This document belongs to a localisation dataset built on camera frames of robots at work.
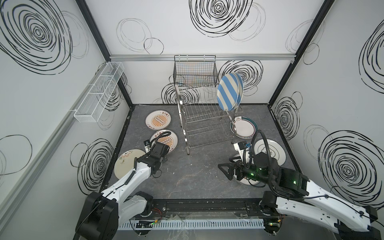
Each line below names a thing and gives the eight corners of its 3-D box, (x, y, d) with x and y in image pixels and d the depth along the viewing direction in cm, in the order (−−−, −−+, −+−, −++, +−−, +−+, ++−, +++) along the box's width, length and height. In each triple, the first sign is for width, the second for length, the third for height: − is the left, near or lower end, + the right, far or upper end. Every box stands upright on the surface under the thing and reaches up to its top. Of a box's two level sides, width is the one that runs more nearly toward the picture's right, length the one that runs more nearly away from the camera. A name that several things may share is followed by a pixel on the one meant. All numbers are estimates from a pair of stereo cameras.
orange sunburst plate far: (143, 130, 107) (143, 128, 105) (148, 111, 119) (148, 109, 117) (169, 130, 107) (169, 128, 105) (172, 111, 119) (171, 109, 117)
